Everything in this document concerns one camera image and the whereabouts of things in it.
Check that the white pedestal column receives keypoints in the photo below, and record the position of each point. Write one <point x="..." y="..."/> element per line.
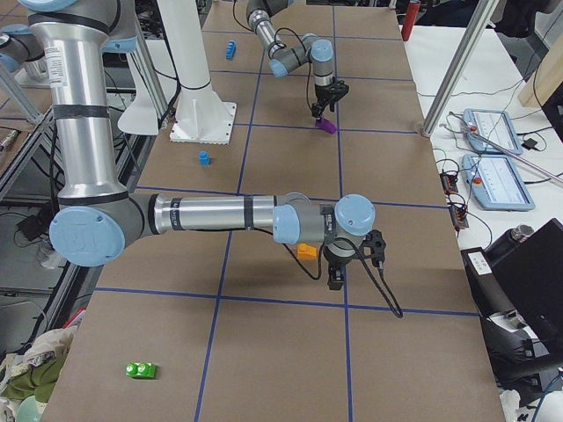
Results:
<point x="183" y="30"/>

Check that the purple trapezoid block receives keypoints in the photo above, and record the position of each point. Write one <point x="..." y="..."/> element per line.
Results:
<point x="325" y="125"/>

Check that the upper teach pendant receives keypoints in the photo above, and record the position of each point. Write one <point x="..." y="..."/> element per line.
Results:
<point x="495" y="126"/>

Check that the red cylinder bottle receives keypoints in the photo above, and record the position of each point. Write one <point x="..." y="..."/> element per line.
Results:
<point x="410" y="18"/>

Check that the small blue block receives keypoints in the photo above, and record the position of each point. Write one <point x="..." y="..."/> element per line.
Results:
<point x="204" y="158"/>

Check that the lower teach pendant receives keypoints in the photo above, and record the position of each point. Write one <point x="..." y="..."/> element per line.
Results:
<point x="495" y="183"/>

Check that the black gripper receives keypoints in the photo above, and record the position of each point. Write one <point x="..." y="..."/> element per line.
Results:
<point x="336" y="264"/>
<point x="324" y="93"/>

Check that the green double stud block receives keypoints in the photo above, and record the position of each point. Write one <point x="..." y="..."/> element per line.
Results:
<point x="141" y="370"/>

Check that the orange trapezoid block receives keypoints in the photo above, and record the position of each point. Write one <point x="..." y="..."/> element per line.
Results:
<point x="306" y="251"/>

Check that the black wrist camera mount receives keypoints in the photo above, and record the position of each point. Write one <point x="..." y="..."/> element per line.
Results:
<point x="373" y="248"/>

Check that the teach pendant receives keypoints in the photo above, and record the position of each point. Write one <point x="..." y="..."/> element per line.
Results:
<point x="495" y="126"/>
<point x="495" y="183"/>

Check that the long blue block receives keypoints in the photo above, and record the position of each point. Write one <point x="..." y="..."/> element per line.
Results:
<point x="230" y="49"/>

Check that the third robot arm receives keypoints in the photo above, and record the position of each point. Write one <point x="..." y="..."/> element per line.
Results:
<point x="21" y="49"/>

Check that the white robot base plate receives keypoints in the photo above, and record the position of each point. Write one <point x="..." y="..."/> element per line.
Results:
<point x="209" y="124"/>

